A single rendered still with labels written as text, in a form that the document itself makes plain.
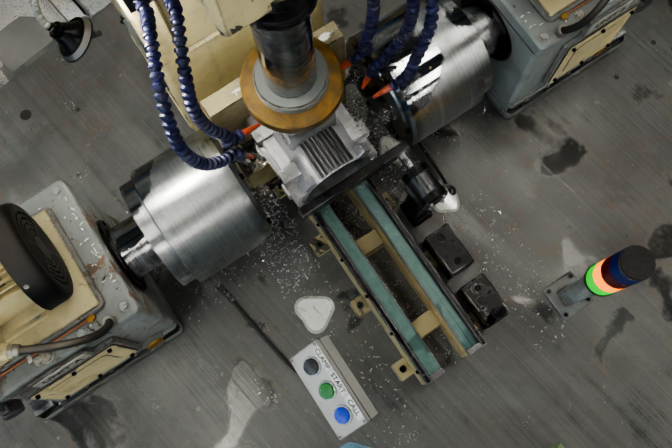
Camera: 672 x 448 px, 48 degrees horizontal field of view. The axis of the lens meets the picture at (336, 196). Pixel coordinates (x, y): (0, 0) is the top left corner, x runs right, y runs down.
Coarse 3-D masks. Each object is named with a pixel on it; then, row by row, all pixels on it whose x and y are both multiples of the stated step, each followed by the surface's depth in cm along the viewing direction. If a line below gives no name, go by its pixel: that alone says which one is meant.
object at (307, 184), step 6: (360, 144) 143; (366, 144) 144; (354, 150) 144; (360, 150) 143; (366, 150) 143; (360, 156) 143; (306, 180) 141; (312, 180) 142; (300, 186) 142; (306, 186) 142; (312, 186) 142; (306, 192) 143
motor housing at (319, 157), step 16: (336, 112) 148; (336, 128) 145; (256, 144) 151; (272, 144) 146; (304, 144) 142; (320, 144) 142; (336, 144) 143; (352, 144) 145; (368, 144) 147; (272, 160) 148; (288, 160) 145; (304, 160) 143; (320, 160) 141; (336, 160) 142; (352, 160) 143; (368, 160) 151; (304, 176) 144; (320, 176) 140; (336, 176) 157; (288, 192) 150; (320, 192) 155
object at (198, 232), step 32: (160, 160) 139; (128, 192) 137; (160, 192) 134; (192, 192) 134; (224, 192) 134; (256, 192) 142; (128, 224) 140; (160, 224) 133; (192, 224) 133; (224, 224) 135; (256, 224) 138; (128, 256) 139; (160, 256) 134; (192, 256) 135; (224, 256) 139
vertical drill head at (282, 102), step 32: (288, 0) 97; (256, 32) 107; (288, 32) 105; (256, 64) 129; (288, 64) 114; (320, 64) 128; (256, 96) 129; (288, 96) 126; (320, 96) 127; (288, 128) 128
